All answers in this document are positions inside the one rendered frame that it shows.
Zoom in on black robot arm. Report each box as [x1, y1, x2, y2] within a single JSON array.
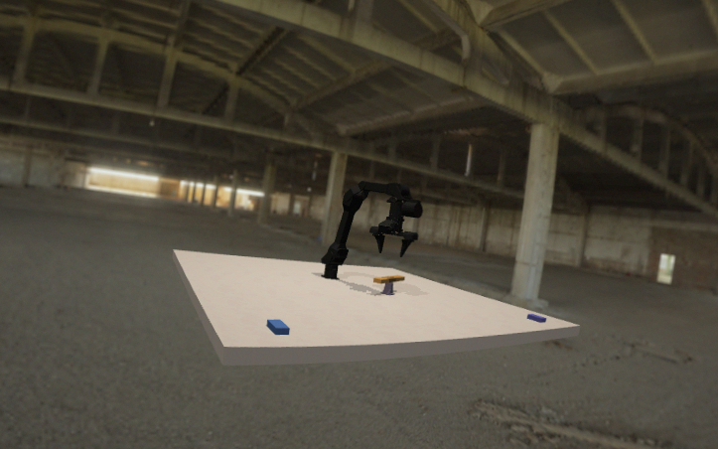
[[321, 181, 422, 280]]

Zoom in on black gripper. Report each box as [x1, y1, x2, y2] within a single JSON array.
[[369, 215, 419, 257]]

